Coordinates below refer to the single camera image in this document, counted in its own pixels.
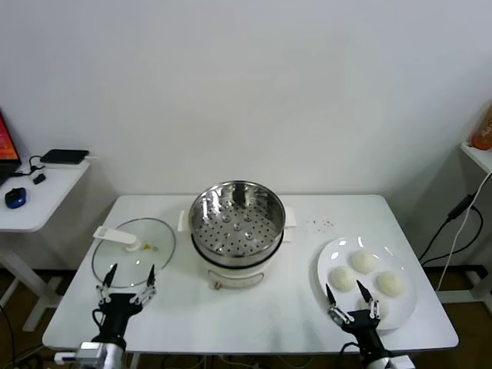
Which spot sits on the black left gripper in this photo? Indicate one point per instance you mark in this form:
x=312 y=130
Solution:
x=115 y=315

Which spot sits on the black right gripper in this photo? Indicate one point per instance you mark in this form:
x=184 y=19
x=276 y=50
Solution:
x=367 y=330

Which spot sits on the white steamed baozi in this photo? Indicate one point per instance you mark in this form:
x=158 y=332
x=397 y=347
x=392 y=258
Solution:
x=363 y=262
x=385 y=309
x=342 y=278
x=390 y=284

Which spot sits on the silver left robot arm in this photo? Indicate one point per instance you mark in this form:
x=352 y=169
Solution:
x=109 y=355

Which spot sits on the steel steamer pot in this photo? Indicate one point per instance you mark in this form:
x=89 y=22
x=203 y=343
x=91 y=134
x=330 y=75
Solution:
x=234 y=274

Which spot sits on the stainless steel steamer basket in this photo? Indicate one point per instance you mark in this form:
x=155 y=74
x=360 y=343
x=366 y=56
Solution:
x=238 y=234

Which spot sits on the large white plate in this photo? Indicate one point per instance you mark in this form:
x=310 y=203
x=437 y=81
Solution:
x=346 y=250

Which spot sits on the white side table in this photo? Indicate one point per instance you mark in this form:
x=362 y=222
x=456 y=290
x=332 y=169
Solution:
x=50 y=200

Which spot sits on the blue black computer mouse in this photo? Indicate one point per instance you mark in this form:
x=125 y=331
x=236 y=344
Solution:
x=15 y=198

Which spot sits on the flat black device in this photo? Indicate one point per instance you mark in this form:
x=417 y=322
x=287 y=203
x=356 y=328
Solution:
x=63 y=156

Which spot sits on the laptop with red screen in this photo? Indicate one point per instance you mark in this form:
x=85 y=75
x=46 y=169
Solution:
x=7 y=142

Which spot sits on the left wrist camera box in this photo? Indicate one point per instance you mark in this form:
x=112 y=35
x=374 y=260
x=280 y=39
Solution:
x=63 y=358

